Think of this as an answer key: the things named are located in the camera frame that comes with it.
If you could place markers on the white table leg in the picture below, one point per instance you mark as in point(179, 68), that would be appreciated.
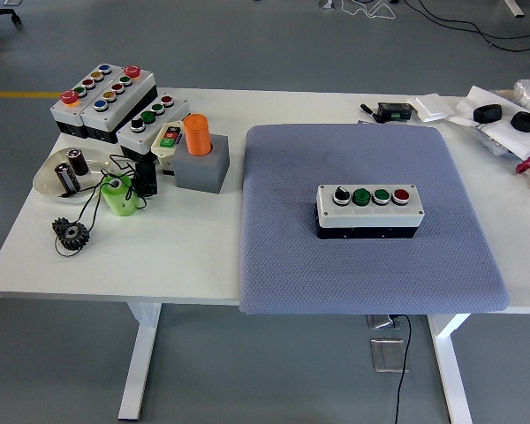
point(452, 375)
point(139, 362)

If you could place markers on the metal floor outlet lid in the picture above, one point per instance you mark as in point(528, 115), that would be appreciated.
point(382, 321)

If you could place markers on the black capacitor cylinder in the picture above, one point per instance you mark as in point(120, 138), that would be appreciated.
point(78, 162)
point(67, 177)

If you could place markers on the grey square block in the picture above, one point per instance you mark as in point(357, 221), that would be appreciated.
point(199, 174)

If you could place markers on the control box with black knob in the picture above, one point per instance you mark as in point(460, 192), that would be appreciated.
point(130, 139)

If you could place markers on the five-button control box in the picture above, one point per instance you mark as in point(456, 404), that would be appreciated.
point(66, 115)
point(98, 119)

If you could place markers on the grey-blue textured mat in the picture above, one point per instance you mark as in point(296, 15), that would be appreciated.
point(300, 274)

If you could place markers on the beige three-button switch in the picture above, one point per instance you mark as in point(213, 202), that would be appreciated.
point(168, 138)

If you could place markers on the small black component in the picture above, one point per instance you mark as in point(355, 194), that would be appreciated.
point(146, 179)

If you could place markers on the white foam sheet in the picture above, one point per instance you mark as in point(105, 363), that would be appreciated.
point(468, 101)

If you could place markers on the shiny metal dish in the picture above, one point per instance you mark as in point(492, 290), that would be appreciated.
point(48, 181)

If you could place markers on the black office chair base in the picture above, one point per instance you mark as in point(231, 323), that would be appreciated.
point(14, 18)

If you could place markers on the green plastic cylinder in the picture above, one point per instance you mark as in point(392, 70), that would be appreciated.
point(119, 199)

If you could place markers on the metal floor outlet box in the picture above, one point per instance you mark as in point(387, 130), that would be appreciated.
point(386, 355)

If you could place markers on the black metal gear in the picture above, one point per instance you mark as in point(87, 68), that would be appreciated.
point(73, 234)

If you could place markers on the orange plastic cylinder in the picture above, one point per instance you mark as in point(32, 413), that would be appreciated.
point(197, 137)

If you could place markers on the control box with key switch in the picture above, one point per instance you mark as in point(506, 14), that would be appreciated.
point(366, 214)

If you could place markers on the black module with green connector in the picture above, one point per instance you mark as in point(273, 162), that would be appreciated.
point(395, 110)

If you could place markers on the black marker pen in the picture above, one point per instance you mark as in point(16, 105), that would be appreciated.
point(367, 109)

